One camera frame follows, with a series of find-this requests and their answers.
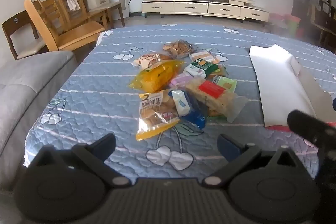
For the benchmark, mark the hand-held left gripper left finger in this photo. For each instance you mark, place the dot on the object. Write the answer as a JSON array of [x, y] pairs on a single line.
[[103, 145]]

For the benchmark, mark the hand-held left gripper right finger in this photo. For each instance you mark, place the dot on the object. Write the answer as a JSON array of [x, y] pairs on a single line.
[[227, 146]]

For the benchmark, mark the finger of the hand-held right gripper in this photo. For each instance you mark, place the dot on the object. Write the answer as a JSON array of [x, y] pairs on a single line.
[[307, 125]]

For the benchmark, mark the dark blue snack packet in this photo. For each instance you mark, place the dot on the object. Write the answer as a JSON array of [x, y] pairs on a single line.
[[197, 116]]

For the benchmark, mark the clear cake packet red label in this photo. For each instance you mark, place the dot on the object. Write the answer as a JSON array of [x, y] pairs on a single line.
[[212, 90]]

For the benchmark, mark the yellow-edged egg cake bag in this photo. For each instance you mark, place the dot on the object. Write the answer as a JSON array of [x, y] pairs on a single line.
[[155, 111]]

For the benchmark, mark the light green cracker packet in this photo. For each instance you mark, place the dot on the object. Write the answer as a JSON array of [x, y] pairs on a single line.
[[227, 84]]

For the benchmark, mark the white and blue snack packet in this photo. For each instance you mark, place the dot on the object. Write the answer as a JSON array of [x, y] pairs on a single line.
[[181, 103]]

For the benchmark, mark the orange cake packet green label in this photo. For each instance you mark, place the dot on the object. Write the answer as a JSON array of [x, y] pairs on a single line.
[[220, 71]]

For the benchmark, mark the purple snack packet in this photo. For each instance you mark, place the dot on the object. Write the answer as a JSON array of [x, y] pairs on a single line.
[[181, 79]]

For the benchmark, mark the green and white cracker packet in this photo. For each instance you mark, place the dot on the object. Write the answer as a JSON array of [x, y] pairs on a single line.
[[198, 67]]

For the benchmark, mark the orange-yellow snack packet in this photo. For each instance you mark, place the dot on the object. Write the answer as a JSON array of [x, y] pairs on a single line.
[[157, 75]]

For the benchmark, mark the orange and white snack packet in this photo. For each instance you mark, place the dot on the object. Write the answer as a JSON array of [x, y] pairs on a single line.
[[204, 56]]

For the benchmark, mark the beige bread packet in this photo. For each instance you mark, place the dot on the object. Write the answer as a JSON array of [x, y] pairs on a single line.
[[148, 60]]

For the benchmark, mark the clear biscuit bag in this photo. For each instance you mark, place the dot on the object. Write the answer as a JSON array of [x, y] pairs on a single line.
[[178, 48]]

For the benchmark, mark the blue quilted cherry-print blanket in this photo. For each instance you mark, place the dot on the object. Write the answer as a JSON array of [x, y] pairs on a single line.
[[105, 98]]

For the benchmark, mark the grey fabric sofa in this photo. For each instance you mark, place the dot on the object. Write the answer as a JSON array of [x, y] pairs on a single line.
[[26, 82]]

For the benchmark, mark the light wooden chair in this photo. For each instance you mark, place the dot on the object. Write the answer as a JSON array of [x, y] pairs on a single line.
[[51, 11], [78, 15], [76, 32]]

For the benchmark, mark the dark wooden cushioned chair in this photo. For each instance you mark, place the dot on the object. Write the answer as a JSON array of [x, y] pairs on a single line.
[[114, 6], [21, 37]]

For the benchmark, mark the cream tv cabinet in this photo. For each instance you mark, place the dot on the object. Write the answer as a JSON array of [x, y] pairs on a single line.
[[191, 7]]

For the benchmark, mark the white paper bag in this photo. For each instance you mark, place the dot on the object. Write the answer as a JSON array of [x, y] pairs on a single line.
[[98, 1]]

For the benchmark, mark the white towel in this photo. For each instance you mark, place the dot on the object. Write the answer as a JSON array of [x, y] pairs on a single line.
[[73, 2]]

